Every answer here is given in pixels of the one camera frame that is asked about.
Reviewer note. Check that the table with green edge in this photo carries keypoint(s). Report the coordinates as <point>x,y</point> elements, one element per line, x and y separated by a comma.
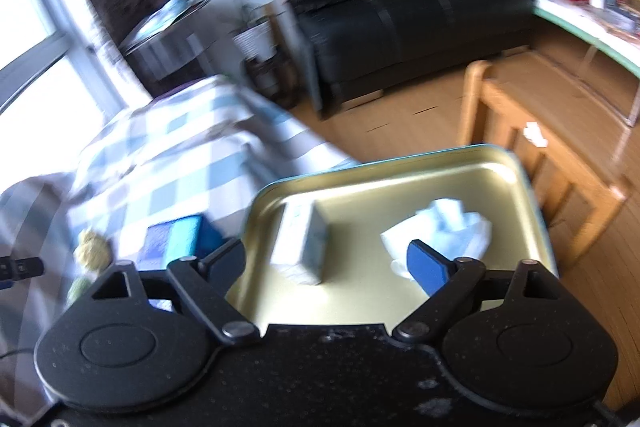
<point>590,22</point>

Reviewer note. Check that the checked blanket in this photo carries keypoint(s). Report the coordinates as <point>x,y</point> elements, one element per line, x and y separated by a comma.
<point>165,147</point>

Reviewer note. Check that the white plant pot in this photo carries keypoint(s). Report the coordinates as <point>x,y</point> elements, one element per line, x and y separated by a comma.
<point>252,41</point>

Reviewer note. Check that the blue tissue pack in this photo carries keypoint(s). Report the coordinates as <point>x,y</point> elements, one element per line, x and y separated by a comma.
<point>175,237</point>

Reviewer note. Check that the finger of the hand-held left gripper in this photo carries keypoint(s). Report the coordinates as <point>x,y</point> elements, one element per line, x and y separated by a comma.
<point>20,268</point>

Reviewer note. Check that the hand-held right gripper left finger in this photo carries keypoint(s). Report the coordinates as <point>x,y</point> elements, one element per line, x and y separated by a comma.
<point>222,258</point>

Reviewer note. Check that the teal and gold tin tray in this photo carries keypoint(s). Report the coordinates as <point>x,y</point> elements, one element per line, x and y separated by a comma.
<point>400,187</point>

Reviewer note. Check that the stack of magazines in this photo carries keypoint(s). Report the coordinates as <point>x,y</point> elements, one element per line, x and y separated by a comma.
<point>165,14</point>

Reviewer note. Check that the green plush toy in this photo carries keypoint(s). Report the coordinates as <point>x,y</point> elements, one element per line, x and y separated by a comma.
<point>92,252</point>

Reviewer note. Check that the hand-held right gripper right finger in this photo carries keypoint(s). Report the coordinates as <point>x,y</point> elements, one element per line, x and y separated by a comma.
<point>425,268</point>

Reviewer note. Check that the light blue face mask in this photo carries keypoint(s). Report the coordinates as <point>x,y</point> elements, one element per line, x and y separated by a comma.
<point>440,229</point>

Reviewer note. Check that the dark side table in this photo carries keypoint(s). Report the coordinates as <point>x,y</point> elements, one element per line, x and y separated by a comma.
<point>172,57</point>

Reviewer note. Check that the black leather sofa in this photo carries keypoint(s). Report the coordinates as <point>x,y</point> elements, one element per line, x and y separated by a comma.
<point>400,12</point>

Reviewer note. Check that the wooden chair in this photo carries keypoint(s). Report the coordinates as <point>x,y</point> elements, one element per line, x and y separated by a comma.
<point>535,147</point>

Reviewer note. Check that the small white tissue pack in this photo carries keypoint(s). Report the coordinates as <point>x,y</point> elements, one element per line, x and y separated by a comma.
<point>302,242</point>

